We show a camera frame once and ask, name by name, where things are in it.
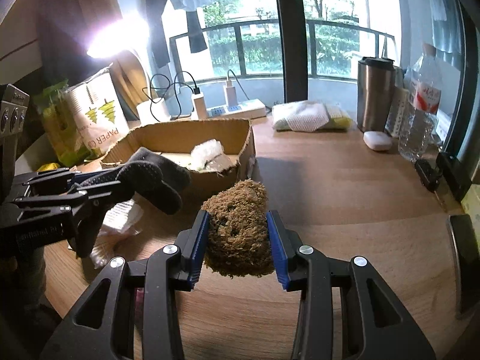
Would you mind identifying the grey dotted socks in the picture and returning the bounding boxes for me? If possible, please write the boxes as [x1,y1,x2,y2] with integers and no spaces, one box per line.
[79,147,191,215]

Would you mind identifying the white bubble wrap bundle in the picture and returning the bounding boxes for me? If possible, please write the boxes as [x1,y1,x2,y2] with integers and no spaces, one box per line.
[190,139,224,169]

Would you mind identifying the brown fuzzy plush toy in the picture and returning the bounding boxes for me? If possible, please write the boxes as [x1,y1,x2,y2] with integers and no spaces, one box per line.
[202,180,274,278]

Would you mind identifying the cartoon bear tissue pack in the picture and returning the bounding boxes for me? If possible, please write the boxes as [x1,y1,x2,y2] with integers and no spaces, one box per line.
[161,153,239,173]

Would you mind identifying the pink plush heart toy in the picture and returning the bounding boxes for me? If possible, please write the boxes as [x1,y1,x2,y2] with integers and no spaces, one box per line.
[134,288,144,334]

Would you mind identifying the white textured cloth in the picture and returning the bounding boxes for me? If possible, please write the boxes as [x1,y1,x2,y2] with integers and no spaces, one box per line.
[89,199,144,270]

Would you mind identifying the green yellow package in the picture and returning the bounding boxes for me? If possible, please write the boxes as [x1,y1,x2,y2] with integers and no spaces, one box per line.
[33,80,90,167]

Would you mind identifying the paper cup package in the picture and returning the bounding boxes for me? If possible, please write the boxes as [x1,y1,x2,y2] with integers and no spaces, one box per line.
[63,67,129,158]

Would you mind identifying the white desk lamp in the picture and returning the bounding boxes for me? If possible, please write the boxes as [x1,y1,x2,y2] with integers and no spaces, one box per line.
[87,10,172,126]

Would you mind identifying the brown cardboard box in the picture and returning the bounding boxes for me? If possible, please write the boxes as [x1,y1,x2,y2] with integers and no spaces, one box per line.
[101,119,256,205]

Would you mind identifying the yellow tissue pack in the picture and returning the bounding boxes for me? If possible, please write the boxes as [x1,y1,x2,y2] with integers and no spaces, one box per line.
[461,184,480,242]

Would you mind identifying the white earbuds case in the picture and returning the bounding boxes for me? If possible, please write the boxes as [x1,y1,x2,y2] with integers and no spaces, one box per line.
[363,131,392,152]

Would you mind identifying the white plug adapter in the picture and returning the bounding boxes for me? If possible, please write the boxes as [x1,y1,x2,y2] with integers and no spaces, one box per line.
[224,79,238,108]

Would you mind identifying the black hanging sock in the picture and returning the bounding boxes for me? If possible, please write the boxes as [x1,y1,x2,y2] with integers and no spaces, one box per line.
[185,11,208,54]

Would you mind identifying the clear water bottle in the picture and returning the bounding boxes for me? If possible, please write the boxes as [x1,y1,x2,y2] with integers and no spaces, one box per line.
[399,43,443,163]

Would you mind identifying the white ribbed container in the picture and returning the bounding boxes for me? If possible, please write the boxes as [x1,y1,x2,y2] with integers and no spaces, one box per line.
[385,86,409,138]

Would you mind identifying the white power strip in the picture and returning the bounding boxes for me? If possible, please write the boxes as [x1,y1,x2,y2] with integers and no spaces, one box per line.
[207,99,267,119]

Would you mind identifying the folded white cloth pack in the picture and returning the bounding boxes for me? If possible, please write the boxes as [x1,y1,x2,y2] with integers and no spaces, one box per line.
[272,100,353,133]

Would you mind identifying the black balcony railing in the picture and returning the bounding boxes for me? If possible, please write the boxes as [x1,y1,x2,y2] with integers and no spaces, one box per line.
[169,19,398,81]

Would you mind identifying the stainless steel tumbler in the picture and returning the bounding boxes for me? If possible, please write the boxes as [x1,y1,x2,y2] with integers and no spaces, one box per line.
[356,57,395,133]

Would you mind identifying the hanging blue towel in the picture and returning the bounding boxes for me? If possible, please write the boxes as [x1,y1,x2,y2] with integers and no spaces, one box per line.
[430,0,461,54]

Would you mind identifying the white charger with black cable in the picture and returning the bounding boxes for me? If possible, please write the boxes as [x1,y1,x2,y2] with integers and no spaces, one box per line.
[191,87,208,120]

